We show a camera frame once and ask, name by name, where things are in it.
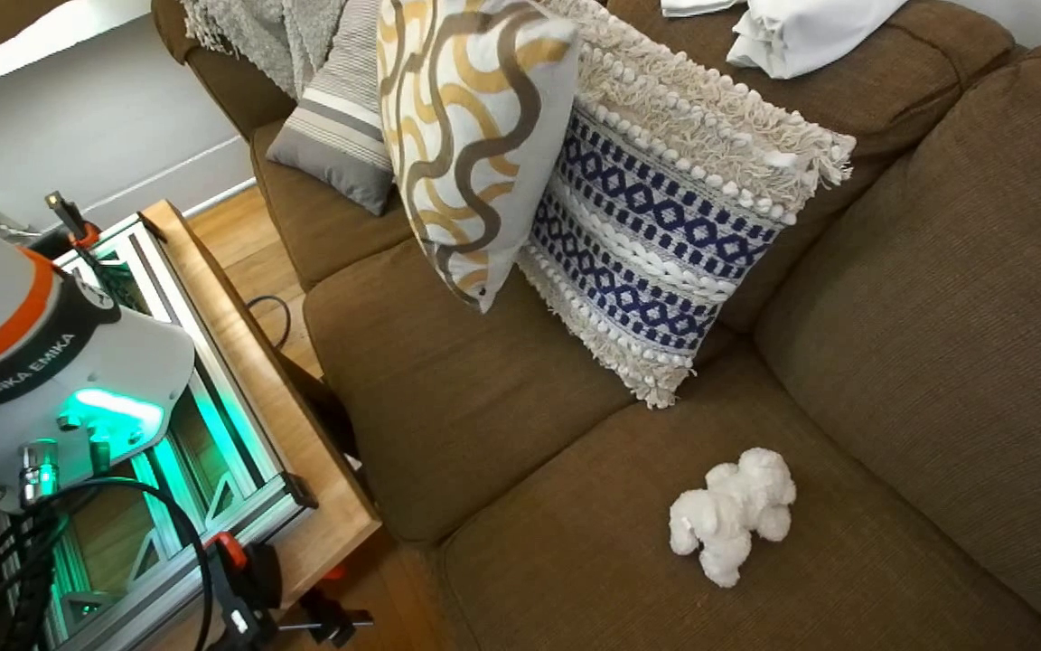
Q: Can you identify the yellow grey wavy pattern pillow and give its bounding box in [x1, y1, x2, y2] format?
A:
[372, 0, 585, 315]

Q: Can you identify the blue white fringed pillow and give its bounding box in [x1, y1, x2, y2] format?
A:
[515, 0, 858, 412]

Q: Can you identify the grey striped pillow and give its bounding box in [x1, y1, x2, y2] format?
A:
[263, 0, 398, 215]

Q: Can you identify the wooden table board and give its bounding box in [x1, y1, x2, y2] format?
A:
[136, 197, 383, 615]

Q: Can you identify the white plush toy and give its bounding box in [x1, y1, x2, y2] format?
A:
[665, 446, 802, 594]

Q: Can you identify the orange black bar clamp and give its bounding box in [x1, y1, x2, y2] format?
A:
[42, 188, 110, 266]
[197, 529, 377, 651]

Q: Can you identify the grey knit blanket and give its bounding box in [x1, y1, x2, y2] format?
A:
[175, 0, 351, 100]

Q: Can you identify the brown fabric sofa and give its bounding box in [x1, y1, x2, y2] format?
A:
[150, 0, 1041, 651]

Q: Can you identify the white crumpled cloth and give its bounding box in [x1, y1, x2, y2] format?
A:
[722, 0, 909, 87]

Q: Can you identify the thin black floor cable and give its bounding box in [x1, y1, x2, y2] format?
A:
[240, 290, 295, 355]

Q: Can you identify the aluminium profile frame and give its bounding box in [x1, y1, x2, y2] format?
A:
[25, 213, 316, 651]

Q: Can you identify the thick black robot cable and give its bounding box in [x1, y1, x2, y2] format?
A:
[0, 474, 221, 651]

